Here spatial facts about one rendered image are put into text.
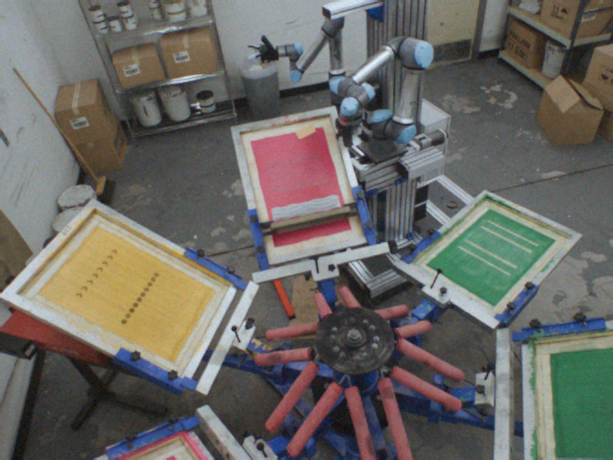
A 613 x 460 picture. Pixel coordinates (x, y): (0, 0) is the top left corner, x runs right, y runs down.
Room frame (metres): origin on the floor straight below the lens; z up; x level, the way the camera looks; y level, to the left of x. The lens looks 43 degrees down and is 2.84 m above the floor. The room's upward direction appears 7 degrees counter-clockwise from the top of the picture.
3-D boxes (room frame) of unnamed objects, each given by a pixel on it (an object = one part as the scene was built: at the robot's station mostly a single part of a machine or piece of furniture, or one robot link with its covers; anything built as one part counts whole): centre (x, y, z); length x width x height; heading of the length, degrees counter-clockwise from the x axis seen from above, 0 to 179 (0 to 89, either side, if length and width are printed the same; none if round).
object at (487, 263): (1.56, -0.82, 1.05); 1.08 x 0.61 x 0.23; 128
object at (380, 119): (2.30, -0.48, 1.42); 0.13 x 0.12 x 0.14; 36
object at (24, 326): (1.52, 1.21, 1.06); 0.61 x 0.46 x 0.12; 68
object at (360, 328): (1.00, -0.11, 0.67); 0.39 x 0.39 x 1.35
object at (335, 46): (2.90, -0.30, 1.63); 0.15 x 0.12 x 0.55; 177
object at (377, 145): (2.31, -0.48, 1.31); 0.15 x 0.15 x 0.10
